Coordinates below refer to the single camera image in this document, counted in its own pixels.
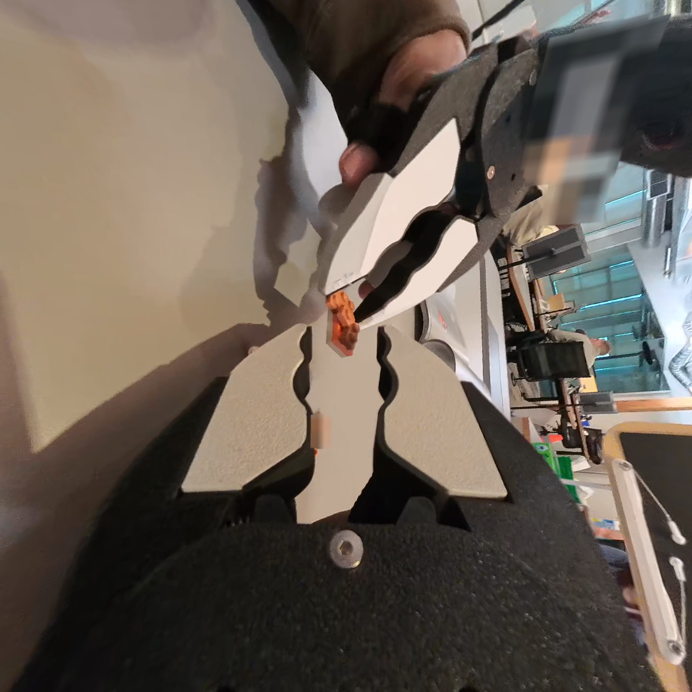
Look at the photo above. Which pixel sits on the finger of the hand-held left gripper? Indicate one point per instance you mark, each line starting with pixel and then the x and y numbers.
pixel 443 259
pixel 400 200

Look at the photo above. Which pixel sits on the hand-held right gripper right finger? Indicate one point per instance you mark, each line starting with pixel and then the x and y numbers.
pixel 432 432

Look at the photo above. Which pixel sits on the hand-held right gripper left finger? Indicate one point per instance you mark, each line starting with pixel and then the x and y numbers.
pixel 254 427

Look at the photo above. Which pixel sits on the orange plate assembly grey underside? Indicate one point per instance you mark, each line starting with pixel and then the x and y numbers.
pixel 345 324

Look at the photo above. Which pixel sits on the person's left forearm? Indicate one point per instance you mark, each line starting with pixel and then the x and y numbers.
pixel 346 32

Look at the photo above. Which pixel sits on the person's left hand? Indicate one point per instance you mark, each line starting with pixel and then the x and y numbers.
pixel 416 65

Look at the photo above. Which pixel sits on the grey instruction booklet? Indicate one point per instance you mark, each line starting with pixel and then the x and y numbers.
pixel 470 324

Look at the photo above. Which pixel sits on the grey monitor back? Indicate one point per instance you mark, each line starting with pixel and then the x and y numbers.
pixel 557 251

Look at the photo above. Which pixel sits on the black office chair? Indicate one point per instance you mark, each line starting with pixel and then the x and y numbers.
pixel 540 359

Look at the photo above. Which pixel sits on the black wooden-edged table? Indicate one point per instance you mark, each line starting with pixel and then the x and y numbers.
pixel 665 486

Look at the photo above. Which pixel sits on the white metal bar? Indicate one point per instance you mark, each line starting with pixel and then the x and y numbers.
pixel 643 551

